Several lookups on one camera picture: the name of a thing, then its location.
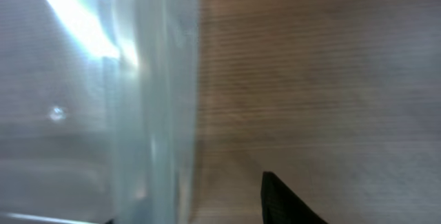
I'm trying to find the clear plastic container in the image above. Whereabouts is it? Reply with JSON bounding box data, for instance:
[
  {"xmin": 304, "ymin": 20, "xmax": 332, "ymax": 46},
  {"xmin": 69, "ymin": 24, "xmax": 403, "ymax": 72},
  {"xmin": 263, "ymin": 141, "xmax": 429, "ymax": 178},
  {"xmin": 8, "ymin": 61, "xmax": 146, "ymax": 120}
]
[{"xmin": 1, "ymin": 0, "xmax": 199, "ymax": 223}]

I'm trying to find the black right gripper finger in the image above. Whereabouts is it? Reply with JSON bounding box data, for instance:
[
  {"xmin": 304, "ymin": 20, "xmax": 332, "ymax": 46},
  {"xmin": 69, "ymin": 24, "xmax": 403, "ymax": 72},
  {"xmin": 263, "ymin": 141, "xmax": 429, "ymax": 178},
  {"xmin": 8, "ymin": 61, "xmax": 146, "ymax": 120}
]
[{"xmin": 260, "ymin": 172, "xmax": 327, "ymax": 224}]

